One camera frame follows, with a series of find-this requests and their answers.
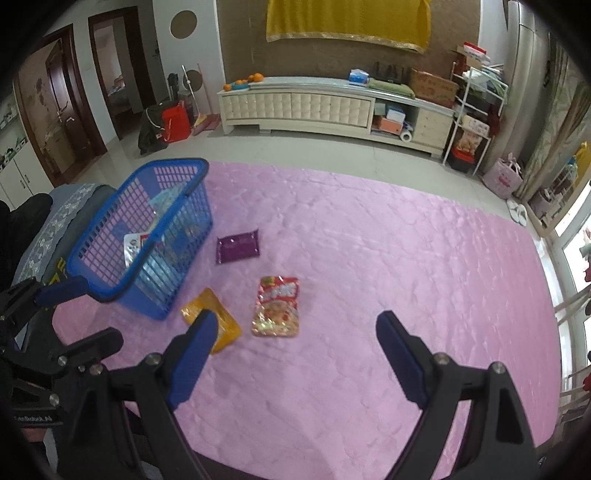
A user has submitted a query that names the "person's left hand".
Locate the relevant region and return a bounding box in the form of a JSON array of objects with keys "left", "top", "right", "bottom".
[{"left": 21, "top": 425, "right": 59, "bottom": 444}]

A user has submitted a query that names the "brown wooden door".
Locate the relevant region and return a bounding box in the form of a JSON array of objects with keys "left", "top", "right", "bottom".
[{"left": 14, "top": 25, "right": 108, "bottom": 174}]

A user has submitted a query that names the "black cloth yellow print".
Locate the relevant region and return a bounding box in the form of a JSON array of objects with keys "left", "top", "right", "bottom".
[{"left": 48, "top": 258, "right": 75, "bottom": 283}]

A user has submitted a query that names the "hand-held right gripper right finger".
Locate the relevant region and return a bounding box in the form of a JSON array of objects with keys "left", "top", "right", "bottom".
[{"left": 375, "top": 311, "right": 539, "bottom": 480}]

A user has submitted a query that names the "broom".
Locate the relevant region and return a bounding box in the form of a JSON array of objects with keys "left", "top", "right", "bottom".
[{"left": 194, "top": 65, "right": 220, "bottom": 136}]

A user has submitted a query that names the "green cushion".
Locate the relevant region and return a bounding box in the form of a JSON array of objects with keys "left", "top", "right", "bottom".
[{"left": 368, "top": 79, "right": 416, "bottom": 99}]

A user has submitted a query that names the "yellow-orange snack packet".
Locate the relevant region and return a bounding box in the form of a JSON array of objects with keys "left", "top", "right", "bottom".
[{"left": 180, "top": 287, "right": 243, "bottom": 355}]

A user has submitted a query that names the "yellow wall cloth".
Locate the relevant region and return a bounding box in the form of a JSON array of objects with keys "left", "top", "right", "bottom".
[{"left": 265, "top": 0, "right": 432, "bottom": 52}]

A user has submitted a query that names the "brown door frame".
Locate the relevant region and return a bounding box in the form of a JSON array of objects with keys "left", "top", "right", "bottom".
[{"left": 88, "top": 7, "right": 155, "bottom": 141}]

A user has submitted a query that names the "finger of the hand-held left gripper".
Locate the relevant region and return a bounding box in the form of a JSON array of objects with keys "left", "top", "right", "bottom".
[
  {"left": 9, "top": 327, "right": 125, "bottom": 384},
  {"left": 0, "top": 276, "right": 92, "bottom": 325}
]

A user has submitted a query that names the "white metal rack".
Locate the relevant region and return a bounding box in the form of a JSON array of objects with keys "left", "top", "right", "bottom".
[{"left": 443, "top": 44, "right": 511, "bottom": 176}]

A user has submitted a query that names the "row of dark bottles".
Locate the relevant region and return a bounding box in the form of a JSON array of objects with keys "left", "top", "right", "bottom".
[{"left": 373, "top": 62, "right": 407, "bottom": 83}]

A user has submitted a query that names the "round brown wall decoration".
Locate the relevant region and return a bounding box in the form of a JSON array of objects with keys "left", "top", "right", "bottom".
[{"left": 170, "top": 10, "right": 199, "bottom": 38}]

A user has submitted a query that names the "black bag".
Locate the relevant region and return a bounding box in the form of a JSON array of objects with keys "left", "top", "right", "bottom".
[{"left": 139, "top": 106, "right": 169, "bottom": 155}]

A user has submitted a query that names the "cardboard box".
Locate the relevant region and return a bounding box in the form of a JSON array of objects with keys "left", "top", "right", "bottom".
[{"left": 409, "top": 68, "right": 460, "bottom": 109}]

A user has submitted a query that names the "grey lace-patterned cloth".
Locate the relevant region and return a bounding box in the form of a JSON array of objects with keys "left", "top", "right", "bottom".
[{"left": 11, "top": 183, "right": 116, "bottom": 282}]

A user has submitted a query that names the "printed snack bag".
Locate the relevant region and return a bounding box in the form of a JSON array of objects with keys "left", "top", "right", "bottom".
[{"left": 457, "top": 129, "right": 488, "bottom": 153}]

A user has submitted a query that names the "red bag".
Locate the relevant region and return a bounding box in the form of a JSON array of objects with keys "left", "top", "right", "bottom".
[{"left": 161, "top": 102, "right": 191, "bottom": 143}]

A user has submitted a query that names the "black-red box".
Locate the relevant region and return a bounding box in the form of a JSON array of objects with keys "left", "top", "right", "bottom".
[{"left": 450, "top": 145, "right": 478, "bottom": 174}]

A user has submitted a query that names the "white snack packet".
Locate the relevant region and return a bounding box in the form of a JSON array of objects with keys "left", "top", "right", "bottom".
[{"left": 124, "top": 232, "right": 164, "bottom": 268}]

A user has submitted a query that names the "blue plastic mesh basket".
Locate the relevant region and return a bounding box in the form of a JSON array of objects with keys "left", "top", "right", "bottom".
[{"left": 66, "top": 158, "right": 214, "bottom": 321}]

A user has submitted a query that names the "white standing air conditioner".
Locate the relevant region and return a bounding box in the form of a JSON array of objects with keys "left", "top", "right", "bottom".
[{"left": 496, "top": 18, "right": 555, "bottom": 171}]

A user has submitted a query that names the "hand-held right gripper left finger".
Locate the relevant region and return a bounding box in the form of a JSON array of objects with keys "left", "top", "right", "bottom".
[{"left": 65, "top": 308, "right": 220, "bottom": 480}]

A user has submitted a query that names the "pink quilted blanket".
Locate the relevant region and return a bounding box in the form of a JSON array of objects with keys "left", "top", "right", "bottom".
[{"left": 46, "top": 161, "right": 561, "bottom": 480}]

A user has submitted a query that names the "pink bag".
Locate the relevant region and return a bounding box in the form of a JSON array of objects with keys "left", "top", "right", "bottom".
[{"left": 482, "top": 154, "right": 525, "bottom": 199}]

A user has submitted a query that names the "cream tv cabinet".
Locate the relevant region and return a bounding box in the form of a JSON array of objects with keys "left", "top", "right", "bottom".
[{"left": 217, "top": 76, "right": 455, "bottom": 160}]

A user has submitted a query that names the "purple snack packet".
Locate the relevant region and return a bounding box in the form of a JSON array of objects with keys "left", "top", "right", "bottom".
[{"left": 215, "top": 229, "right": 262, "bottom": 265}]

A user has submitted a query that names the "white cupboard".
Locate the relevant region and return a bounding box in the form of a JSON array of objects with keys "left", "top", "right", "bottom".
[{"left": 0, "top": 92, "right": 47, "bottom": 208}]

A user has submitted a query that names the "patterned curtain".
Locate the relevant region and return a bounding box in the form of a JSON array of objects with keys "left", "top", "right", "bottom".
[{"left": 522, "top": 46, "right": 591, "bottom": 217}]

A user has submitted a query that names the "red snack packet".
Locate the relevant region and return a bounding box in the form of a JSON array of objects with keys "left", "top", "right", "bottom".
[{"left": 250, "top": 275, "right": 302, "bottom": 339}]

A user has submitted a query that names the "red-white box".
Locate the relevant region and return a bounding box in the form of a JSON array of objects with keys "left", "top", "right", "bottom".
[{"left": 462, "top": 41, "right": 490, "bottom": 65}]

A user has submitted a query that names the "yellow hanging garment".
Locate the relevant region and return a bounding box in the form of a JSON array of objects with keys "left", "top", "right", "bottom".
[{"left": 575, "top": 143, "right": 591, "bottom": 185}]

